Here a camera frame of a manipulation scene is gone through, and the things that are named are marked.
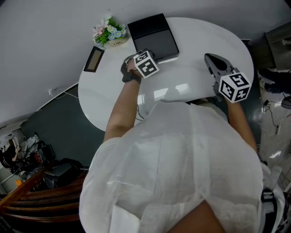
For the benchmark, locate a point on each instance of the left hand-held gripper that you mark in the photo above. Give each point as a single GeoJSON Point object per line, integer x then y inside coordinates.
{"type": "Point", "coordinates": [146, 66]}

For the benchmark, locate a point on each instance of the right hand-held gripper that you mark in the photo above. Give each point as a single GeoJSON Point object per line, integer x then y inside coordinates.
{"type": "Point", "coordinates": [235, 87]}

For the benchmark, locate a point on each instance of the person's left forearm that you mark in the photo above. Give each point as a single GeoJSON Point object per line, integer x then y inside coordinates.
{"type": "Point", "coordinates": [122, 107]}

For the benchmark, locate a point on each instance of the person's right forearm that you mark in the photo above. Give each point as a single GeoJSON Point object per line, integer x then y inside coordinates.
{"type": "Point", "coordinates": [238, 123]}

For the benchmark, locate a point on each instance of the person's left hand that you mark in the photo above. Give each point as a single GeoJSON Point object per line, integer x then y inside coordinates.
{"type": "Point", "coordinates": [131, 66]}

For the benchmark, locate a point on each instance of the flower pot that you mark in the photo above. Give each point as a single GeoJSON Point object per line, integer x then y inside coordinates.
{"type": "Point", "coordinates": [117, 42]}

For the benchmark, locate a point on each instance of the grey shelf unit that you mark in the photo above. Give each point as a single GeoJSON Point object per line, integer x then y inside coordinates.
{"type": "Point", "coordinates": [279, 52]}

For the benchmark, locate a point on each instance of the black bag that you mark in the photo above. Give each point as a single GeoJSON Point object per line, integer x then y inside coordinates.
{"type": "Point", "coordinates": [63, 168]}

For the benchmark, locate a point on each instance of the wooden chair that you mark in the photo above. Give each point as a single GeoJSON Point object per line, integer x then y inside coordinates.
{"type": "Point", "coordinates": [45, 204]}

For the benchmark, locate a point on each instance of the dark picture frame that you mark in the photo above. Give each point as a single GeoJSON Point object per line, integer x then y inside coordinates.
{"type": "Point", "coordinates": [93, 59]}

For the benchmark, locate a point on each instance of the white wall socket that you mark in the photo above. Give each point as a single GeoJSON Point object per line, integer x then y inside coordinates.
{"type": "Point", "coordinates": [51, 91]}

